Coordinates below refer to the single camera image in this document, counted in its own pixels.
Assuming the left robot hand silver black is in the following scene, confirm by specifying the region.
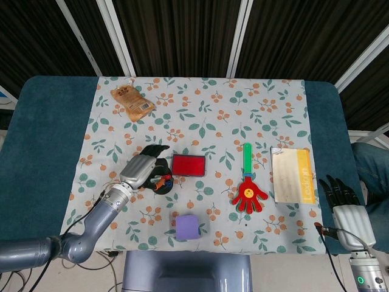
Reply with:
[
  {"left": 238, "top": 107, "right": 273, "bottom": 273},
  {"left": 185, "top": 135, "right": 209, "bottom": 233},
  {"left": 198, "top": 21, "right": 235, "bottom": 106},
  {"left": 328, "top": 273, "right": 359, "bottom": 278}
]
[{"left": 119, "top": 144, "right": 171, "bottom": 193}]

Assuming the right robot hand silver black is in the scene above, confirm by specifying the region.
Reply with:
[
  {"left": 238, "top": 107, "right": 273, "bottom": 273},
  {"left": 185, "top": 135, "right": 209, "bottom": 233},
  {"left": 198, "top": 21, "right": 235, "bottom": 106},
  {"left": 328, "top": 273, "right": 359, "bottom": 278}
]
[{"left": 318, "top": 174, "right": 377, "bottom": 251}]

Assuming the black mesh pen cup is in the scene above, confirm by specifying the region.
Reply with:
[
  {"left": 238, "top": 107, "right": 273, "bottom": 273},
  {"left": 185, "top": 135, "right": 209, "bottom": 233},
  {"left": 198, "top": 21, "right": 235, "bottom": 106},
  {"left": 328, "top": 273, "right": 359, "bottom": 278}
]
[{"left": 142, "top": 157, "right": 176, "bottom": 196}]

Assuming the red green hand clapper toy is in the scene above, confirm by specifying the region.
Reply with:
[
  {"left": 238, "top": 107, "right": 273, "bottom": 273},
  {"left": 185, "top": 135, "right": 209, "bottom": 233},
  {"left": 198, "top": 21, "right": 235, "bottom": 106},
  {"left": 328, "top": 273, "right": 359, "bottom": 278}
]
[{"left": 231, "top": 142, "right": 270, "bottom": 215}]

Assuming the red ink pad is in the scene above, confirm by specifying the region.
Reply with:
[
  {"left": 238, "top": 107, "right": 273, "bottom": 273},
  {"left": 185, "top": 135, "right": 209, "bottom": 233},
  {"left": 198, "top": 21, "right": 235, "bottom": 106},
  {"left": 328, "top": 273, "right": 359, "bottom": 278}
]
[{"left": 171, "top": 153, "right": 207, "bottom": 178}]

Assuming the person leg in jeans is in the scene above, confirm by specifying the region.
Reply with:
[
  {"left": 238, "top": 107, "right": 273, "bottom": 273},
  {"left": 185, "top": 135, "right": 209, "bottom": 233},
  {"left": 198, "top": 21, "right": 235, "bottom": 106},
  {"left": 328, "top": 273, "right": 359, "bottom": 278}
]
[{"left": 351, "top": 142, "right": 389, "bottom": 253}]

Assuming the brown snack pouch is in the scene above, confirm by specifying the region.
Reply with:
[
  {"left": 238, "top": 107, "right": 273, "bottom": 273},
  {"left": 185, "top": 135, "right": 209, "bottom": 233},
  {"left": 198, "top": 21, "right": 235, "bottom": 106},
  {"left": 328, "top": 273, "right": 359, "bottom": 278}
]
[{"left": 109, "top": 84, "right": 157, "bottom": 123}]

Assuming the cream yellow book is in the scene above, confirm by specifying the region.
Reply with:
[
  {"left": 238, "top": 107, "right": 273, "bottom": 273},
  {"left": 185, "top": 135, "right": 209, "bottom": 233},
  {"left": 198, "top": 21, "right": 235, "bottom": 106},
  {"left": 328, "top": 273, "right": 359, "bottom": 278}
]
[{"left": 269, "top": 146, "right": 318, "bottom": 205}]

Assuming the purple foam cube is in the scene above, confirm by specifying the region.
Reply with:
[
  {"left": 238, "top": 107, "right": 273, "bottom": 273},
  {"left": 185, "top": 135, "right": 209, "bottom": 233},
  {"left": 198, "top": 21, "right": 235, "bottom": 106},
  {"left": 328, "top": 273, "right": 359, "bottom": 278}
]
[{"left": 175, "top": 214, "right": 202, "bottom": 241}]

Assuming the floral tablecloth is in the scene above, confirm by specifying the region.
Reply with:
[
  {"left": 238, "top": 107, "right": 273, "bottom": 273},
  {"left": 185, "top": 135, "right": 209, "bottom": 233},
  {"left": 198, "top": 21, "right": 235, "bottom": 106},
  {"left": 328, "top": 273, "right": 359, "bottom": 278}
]
[{"left": 60, "top": 75, "right": 328, "bottom": 256}]

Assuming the blue-grey robot torso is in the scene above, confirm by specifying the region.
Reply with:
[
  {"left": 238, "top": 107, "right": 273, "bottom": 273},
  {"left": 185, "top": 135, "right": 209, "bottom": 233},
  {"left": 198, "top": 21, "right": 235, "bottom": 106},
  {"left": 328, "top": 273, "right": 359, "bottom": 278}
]
[{"left": 121, "top": 250, "right": 253, "bottom": 292}]

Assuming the black right hand cable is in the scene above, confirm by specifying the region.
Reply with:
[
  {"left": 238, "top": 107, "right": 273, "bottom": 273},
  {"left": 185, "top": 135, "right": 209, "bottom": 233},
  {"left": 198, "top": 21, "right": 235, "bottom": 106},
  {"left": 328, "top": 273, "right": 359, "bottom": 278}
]
[{"left": 314, "top": 222, "right": 370, "bottom": 292}]

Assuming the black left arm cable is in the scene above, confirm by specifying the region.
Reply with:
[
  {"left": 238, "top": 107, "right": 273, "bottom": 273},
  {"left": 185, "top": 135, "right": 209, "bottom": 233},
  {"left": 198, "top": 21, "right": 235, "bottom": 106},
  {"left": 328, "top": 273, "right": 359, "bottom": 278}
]
[{"left": 29, "top": 181, "right": 122, "bottom": 292}]

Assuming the white frame post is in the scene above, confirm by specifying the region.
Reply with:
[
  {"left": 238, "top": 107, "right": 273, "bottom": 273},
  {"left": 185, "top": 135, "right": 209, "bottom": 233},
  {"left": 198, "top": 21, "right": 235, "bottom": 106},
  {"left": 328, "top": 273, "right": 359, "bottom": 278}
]
[
  {"left": 96, "top": 0, "right": 137, "bottom": 77},
  {"left": 225, "top": 0, "right": 254, "bottom": 78},
  {"left": 334, "top": 26, "right": 389, "bottom": 94},
  {"left": 55, "top": 0, "right": 103, "bottom": 77}
]

